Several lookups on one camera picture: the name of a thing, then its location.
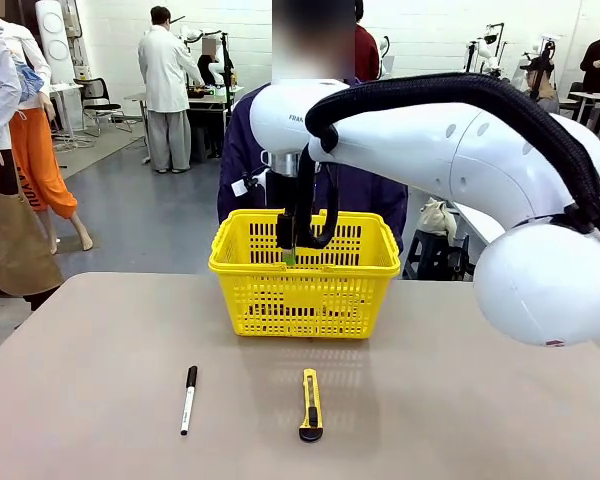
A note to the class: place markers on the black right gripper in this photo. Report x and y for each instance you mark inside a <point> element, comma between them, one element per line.
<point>284,230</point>

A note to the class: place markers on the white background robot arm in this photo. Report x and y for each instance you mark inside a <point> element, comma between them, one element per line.
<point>490,60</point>
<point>192,35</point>

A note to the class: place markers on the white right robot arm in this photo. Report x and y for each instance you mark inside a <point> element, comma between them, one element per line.
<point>530,280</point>

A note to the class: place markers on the yellow plastic shopping basket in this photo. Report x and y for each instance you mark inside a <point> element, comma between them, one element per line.
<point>305,272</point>

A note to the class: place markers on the person in dark purple jacket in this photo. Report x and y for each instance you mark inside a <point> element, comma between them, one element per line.
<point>240,150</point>

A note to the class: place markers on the seated person in dark clothes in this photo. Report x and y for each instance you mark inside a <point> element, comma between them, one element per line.
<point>207,65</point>

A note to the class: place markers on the person in red top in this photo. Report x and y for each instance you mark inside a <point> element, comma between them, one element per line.
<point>366,55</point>

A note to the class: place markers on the person in white lab coat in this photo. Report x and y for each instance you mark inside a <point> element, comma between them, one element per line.
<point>162,70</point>

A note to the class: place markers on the person with dark cap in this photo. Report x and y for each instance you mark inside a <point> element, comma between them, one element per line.
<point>545,97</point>

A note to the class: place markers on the person in black clothes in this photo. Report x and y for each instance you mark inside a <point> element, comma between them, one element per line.
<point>597,65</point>

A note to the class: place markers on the black stool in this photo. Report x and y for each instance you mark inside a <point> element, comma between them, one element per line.
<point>430,255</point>

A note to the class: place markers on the yellow utility knife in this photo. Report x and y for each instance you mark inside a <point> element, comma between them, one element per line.
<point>310,400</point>

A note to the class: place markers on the beige cloth bag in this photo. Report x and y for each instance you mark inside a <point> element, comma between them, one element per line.
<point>435,220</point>

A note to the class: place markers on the white marker with black cap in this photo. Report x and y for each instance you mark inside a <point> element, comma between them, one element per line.
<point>189,400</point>

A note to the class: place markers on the grey work table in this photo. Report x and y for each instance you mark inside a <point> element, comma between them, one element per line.
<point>205,102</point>

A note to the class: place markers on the white table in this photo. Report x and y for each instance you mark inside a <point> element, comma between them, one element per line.
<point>480,222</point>

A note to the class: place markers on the black office chair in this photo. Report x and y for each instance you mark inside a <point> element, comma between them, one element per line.
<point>92,90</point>

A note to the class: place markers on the mannequin in orange pants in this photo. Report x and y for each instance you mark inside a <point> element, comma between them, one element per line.
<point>35,160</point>

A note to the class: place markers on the mannequin with brown apron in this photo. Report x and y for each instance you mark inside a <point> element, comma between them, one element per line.
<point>5,240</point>

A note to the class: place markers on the tall white appliance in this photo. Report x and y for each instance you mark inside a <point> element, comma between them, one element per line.
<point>55,30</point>

